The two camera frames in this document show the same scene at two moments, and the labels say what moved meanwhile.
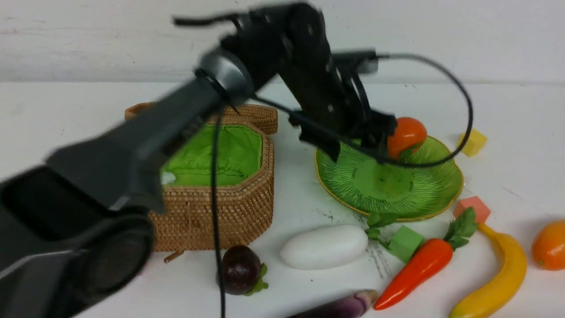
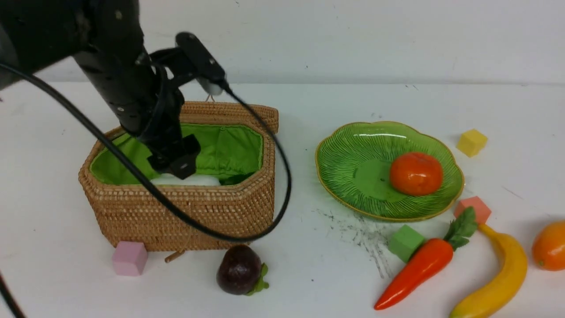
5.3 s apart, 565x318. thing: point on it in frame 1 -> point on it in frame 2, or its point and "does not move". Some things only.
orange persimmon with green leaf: [410, 134] -> [416, 174]
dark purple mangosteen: [242, 271] does not move
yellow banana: [511, 274] does not move
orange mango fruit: [548, 248] does not move
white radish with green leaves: [329, 245] -> [193, 179]
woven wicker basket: [246, 160] does not move
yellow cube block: [476, 142] does not move
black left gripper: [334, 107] -> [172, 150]
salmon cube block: [481, 211] does not move
